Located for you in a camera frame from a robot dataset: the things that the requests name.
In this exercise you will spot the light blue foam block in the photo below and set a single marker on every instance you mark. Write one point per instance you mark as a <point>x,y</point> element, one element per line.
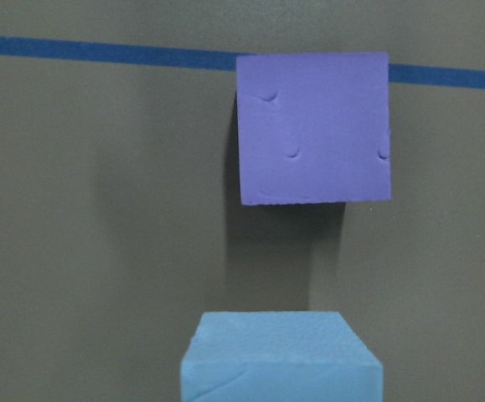
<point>279,356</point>

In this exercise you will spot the purple foam block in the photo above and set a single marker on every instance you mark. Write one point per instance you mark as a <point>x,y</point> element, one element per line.
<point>313,128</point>

